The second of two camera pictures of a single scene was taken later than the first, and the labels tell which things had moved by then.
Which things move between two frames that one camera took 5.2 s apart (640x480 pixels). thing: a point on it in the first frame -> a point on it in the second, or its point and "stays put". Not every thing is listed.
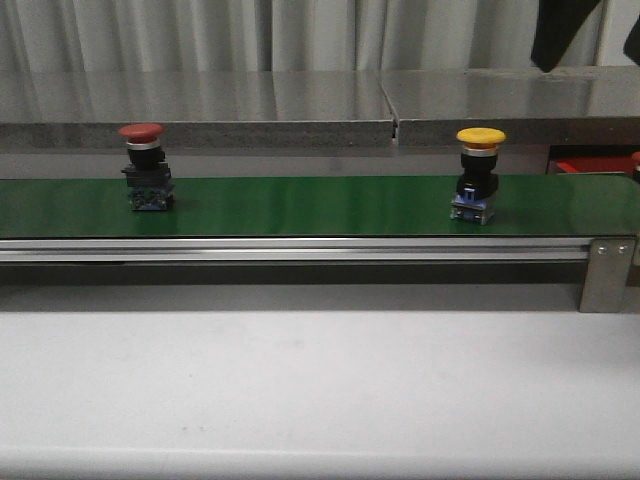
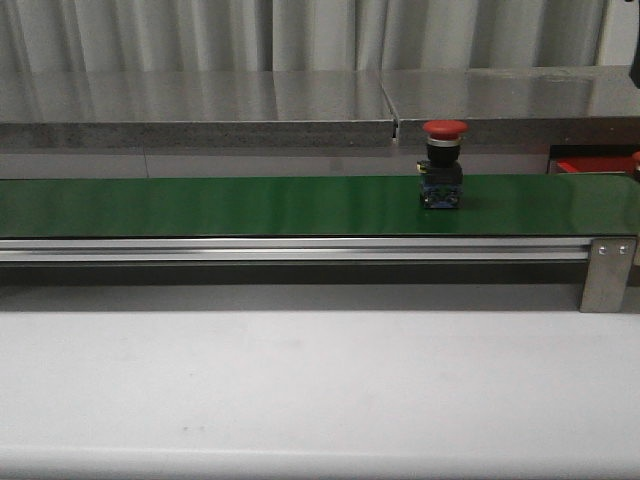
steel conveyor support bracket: [607, 275] stays put
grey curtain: [277, 35] stays put
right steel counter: [579, 106] stays put
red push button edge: [149, 182] -> [442, 174]
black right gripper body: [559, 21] -> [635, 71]
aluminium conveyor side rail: [293, 250] stays put
